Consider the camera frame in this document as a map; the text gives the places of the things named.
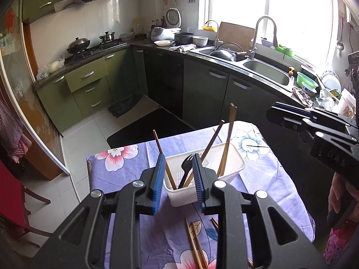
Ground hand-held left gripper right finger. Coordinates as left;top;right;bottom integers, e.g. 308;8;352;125
191;153;326;269

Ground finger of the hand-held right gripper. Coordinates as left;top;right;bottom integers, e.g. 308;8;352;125
266;106;357;146
270;102;352;127

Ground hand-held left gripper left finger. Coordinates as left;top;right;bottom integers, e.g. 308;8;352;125
31;153;166;269

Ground black plastic fork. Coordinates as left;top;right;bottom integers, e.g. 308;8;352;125
177;154;195;188

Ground white plastic utensil holder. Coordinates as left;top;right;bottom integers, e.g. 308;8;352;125
163;143;246;208

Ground person's right hand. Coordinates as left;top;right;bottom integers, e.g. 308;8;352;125
328;172;349;217

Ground brown patterned rag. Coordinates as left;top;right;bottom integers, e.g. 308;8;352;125
291;87;313;108

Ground blue patterned bowl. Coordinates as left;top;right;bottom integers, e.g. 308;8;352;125
301;81;317;96

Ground green plastic basin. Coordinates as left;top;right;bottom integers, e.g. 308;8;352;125
296;72;320;90

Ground purple floral tablecloth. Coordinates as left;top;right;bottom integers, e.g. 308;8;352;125
86;124;315;269

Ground crumpled clear plastic bag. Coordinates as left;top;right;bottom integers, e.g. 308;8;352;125
315;89;341;110

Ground steel double sink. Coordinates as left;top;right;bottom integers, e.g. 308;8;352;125
196;46;295;92

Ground stack of white plates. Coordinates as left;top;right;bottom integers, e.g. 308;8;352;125
321;70;341;96

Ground black floor mat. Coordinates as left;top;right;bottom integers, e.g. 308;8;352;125
106;108;194;148

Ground green plastic basket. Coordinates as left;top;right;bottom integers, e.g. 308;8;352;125
274;44;295;58

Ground hanging steel ladle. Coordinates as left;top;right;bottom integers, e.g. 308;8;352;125
336;16;344;58

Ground dark floor cloth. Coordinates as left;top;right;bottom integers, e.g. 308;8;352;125
108;93;144;118

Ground dark lower cabinets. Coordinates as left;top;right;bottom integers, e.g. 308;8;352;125
130;46;319;153

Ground wooden cutting board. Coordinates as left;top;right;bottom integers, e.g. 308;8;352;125
218;22;256;52

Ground tall steel faucet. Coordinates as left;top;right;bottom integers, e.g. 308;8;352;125
248;16;279;60

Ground kitchen window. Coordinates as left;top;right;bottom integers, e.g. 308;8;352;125
207;0;337;65

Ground small steel faucet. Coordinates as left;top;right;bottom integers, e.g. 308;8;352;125
204;20;220;48

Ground white bowl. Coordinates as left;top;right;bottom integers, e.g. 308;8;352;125
192;35;209;48

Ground green lower cabinets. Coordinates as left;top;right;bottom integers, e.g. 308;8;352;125
33;46;135;134

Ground green cabinets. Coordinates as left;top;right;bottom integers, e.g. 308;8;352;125
33;46;135;134
21;0;153;24

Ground grey dish cloth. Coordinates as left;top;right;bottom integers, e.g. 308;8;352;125
169;44;198;53

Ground black inner cooker pot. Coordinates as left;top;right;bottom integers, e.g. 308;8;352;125
173;32;196;46

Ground black gas stove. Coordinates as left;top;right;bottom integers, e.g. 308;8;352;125
65;41;128;62

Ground white rice cooker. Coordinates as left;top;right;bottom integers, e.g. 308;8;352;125
150;7;182;42

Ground red wooden chair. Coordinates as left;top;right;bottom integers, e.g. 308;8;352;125
0;159;53;259

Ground small steel pot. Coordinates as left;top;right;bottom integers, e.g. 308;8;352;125
99;31;116;44

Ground white plastic bag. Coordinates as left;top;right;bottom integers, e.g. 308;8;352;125
36;57;66;80

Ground clear oil bottle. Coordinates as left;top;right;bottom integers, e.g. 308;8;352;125
134;16;144;36

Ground checkered apron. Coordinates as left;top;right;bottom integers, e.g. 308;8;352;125
0;89;30;163

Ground black lidded wok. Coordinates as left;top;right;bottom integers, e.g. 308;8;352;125
66;37;91;54

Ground glass sliding door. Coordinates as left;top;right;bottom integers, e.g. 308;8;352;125
0;0;71;180

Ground green upper cabinets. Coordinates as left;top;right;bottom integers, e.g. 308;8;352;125
21;0;153;24

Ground black wok with handle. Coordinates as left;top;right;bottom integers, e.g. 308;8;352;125
209;42;247;62

